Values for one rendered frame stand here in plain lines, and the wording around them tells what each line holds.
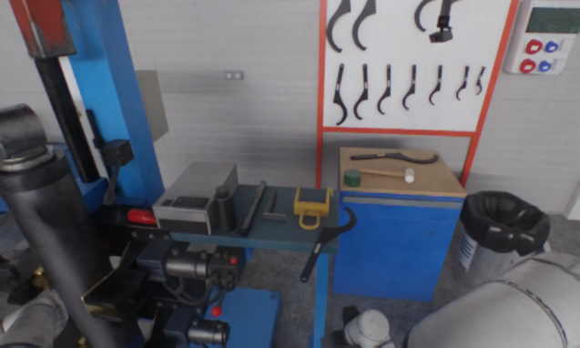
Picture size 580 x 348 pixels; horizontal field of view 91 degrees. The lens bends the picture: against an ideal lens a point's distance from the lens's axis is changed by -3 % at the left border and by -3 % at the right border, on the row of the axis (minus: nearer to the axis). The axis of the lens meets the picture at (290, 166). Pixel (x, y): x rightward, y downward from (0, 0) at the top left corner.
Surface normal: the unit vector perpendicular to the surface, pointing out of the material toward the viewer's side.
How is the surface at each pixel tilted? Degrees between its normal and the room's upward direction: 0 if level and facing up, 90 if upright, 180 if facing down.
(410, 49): 90
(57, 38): 90
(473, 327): 35
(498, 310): 15
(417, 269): 90
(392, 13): 90
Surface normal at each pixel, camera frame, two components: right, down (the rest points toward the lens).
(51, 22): 0.87, 0.22
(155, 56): -0.14, 0.48
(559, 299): 0.10, -0.72
